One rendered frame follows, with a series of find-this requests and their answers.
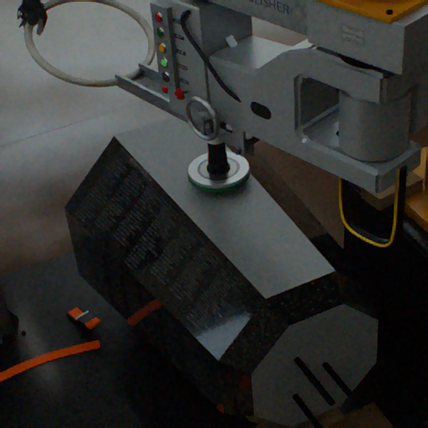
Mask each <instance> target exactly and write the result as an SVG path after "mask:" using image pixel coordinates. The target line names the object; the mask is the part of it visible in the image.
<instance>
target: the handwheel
mask: <svg viewBox="0 0 428 428"><path fill-rule="evenodd" d="M195 102H197V103H200V104H202V105H203V106H204V107H205V108H206V109H207V110H208V111H207V112H206V111H204V110H202V111H201V112H200V111H198V110H197V109H196V108H195V107H194V106H193V105H192V104H193V103H195ZM191 110H192V112H193V114H194V115H195V122H196V123H197V124H198V126H200V127H201V131H200V130H198V129H197V127H196V125H195V123H194V121H193V119H192V117H191ZM185 116H186V119H187V121H188V123H189V125H190V127H191V129H192V130H193V132H194V133H195V134H196V135H197V136H198V137H201V139H203V140H205V141H213V140H215V139H216V138H217V136H218V134H219V130H220V124H219V119H218V117H217V110H216V109H214V108H213V107H212V106H211V104H209V103H208V102H207V100H205V99H203V98H202V97H200V96H192V97H190V98H189V99H188V100H187V103H186V105H185ZM210 119H213V122H214V132H213V134H212V135H207V134H206V124H208V123H209V121H210Z"/></svg>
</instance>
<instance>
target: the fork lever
mask: <svg viewBox="0 0 428 428"><path fill-rule="evenodd" d="M139 67H140V68H141V69H142V74H141V75H140V76H137V78H136V79H133V80H130V79H127V78H125V76H123V75H121V74H118V73H117V74H115V77H116V78H117V80H118V81H119V84H118V85H117V86H118V87H120V88H122V89H123V90H124V91H127V92H129V93H131V94H133V95H134V96H136V97H139V98H141V99H143V100H145V102H147V103H149V104H152V105H154V106H155V107H157V108H159V109H161V110H164V111H166V112H168V114H170V115H173V116H175V117H176V118H178V119H180V120H183V121H185V122H187V123H188V121H187V119H186V118H185V117H183V116H181V115H178V114H176V112H173V111H171V109H170V103H169V95H168V94H165V93H163V91H161V87H163V84H160V81H159V73H158V70H156V69H153V68H152V67H149V66H147V65H145V64H144V63H142V62H139ZM213 132H214V128H213V129H207V128H206V133H207V134H209V135H212V134H213ZM217 139H219V140H220V141H222V142H225V143H227V144H229V145H231V146H232V152H233V153H234V154H235V155H240V154H241V148H240V147H239V146H238V145H234V146H233V143H232V131H230V130H228V129H226V128H224V127H221V126H220V130H219V134H218V136H217ZM258 141H260V140H259V139H257V137H255V136H253V137H251V139H250V140H247V139H246V150H247V155H250V156H254V144H255V143H257V142H258Z"/></svg>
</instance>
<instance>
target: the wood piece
mask: <svg viewBox="0 0 428 428"><path fill-rule="evenodd" d="M422 188H423V179H422V178H421V177H420V176H418V175H417V174H416V173H414V172H412V171H411V172H410V173H408V174H407V181H406V193H405V198H406V197H408V196H412V195H414V194H416V193H418V192H420V191H422ZM361 198H363V199H364V201H366V202H367V203H369V204H370V205H371V206H373V207H375V208H376V209H377V210H379V211H380V210H382V209H384V208H386V207H387V206H390V205H394V204H395V184H393V185H392V186H389V187H388V188H386V190H385V191H383V192H382V193H379V194H378V195H377V194H374V193H373V192H371V191H367V190H365V188H363V187H361Z"/></svg>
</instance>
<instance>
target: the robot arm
mask: <svg viewBox="0 0 428 428"><path fill-rule="evenodd" d="M40 1H41V0H22V3H21V5H20V6H19V7H18V12H19V15H18V19H19V18H21V23H20V24H19V26H18V27H19V28H20V27H21V26H23V28H24V30H25V27H26V23H27V22H28V24H30V25H33V24H35V25H34V26H36V25H38V27H37V30H36V34H37V35H38V36H40V35H41V34H42V33H43V29H44V27H46V24H47V21H48V14H47V10H44V5H43V3H41V2H40ZM20 15H21V16H20Z"/></svg>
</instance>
